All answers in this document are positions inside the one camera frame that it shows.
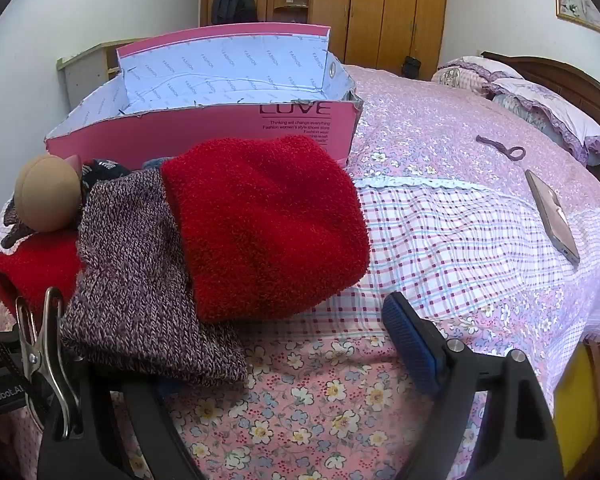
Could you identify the dark wooden headboard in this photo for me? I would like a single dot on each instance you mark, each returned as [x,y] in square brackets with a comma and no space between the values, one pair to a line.
[580,82]

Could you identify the yellow object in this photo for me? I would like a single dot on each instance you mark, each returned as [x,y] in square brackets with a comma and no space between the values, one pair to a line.
[577,410]

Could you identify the grey purple knit sock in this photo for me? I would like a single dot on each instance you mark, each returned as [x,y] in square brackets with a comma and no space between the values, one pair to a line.
[130,280]

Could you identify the purple ruffled pillow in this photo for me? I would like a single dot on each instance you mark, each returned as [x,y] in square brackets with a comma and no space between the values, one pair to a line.
[460,75]
[555,110]

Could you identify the small black hanging bag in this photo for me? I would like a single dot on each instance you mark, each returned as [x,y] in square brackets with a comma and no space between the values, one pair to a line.
[412,66]

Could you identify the red fleece sock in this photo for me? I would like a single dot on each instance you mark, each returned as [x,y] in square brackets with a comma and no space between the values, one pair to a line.
[35,270]
[265,225]

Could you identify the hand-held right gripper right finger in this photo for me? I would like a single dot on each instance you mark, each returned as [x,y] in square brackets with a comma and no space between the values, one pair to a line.
[410,335]

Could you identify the pale wooden shelf desk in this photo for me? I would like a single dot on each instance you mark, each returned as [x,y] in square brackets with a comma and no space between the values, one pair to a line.
[80,75]

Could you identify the blue-grey fabric band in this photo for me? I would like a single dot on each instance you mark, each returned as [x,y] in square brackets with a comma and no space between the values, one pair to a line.
[155,163]

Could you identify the pink cardboard box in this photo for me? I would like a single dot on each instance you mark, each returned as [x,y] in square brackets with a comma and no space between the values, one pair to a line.
[300,130]

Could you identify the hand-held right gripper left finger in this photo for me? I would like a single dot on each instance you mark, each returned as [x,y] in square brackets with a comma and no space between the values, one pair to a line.
[105,410]

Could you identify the beige sock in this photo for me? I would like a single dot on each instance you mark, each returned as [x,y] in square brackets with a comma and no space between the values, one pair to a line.
[47,192]

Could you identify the wooden wardrobe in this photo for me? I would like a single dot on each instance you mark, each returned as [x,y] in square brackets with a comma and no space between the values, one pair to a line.
[380,10]

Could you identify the smartphone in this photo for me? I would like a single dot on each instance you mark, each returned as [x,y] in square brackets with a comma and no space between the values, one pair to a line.
[552,220]

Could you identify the metal spring clip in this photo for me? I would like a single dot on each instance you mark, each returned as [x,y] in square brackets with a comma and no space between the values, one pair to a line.
[47,360]

